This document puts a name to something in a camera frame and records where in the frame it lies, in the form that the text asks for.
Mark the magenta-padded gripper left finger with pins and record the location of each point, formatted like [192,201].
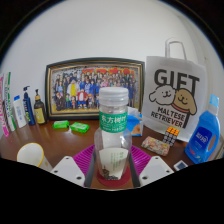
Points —
[68,170]

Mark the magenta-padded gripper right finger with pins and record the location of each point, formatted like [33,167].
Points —
[155,170]

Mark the clear green-labelled drink bottle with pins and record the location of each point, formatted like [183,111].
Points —
[112,133]

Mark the small patterned pouch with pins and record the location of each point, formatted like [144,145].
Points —
[155,145]

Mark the colourful puzzle cube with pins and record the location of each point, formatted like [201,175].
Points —
[171,135]

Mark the white yellow-rimmed enamel mug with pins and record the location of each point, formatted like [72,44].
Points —
[31,155]

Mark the blue tissue pack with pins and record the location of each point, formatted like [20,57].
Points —
[136,125]

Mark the blue detergent bottle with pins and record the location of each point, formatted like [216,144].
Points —
[203,138]

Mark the amber pump bottle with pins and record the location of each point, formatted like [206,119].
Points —
[40,113]

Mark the dark blue pump bottle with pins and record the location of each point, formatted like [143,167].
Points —
[29,111]

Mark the white paper gift bag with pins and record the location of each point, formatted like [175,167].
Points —
[173,100]

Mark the white blue-capped bottle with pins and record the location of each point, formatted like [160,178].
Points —
[19,115]

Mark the framed group photo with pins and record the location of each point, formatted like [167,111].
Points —
[76,86]

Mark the white pink tall box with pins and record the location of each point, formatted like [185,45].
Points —
[3,113]

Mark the white green tall box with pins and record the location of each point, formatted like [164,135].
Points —
[9,103]

